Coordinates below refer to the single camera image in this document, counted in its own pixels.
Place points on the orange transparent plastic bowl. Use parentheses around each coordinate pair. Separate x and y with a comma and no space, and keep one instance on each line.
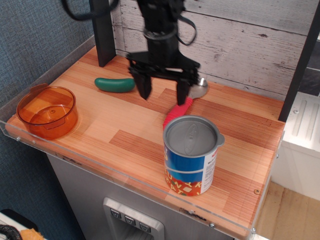
(48,112)

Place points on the blue soup can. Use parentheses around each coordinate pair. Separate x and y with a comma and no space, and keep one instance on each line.
(190,150)

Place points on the orange cloth item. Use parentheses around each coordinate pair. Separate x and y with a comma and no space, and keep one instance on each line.
(31,234)

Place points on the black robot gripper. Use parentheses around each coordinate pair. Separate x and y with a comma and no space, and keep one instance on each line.
(164,60)

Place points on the green toy pickle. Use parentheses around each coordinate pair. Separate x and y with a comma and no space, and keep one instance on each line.
(122,85)

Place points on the white toy sink unit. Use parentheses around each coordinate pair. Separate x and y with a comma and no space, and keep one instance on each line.
(297,163)

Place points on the clear acrylic edge guard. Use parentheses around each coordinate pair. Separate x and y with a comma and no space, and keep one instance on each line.
(119,136)

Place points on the dark grey right post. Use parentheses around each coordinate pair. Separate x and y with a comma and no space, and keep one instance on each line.
(303,61)

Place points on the pink handled metal spoon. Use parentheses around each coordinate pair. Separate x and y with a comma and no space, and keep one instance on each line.
(196,91)

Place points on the dark grey left post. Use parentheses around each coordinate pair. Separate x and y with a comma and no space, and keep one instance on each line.
(104,39)

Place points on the dark grey post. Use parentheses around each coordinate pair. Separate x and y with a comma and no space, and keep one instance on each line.
(303,61)
(104,39)

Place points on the silver dispenser button panel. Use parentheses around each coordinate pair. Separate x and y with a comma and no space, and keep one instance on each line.
(126,223)

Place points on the grey toy fridge cabinet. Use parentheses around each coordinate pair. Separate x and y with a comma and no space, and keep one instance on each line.
(85,192)

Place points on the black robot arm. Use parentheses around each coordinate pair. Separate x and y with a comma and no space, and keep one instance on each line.
(161,17)

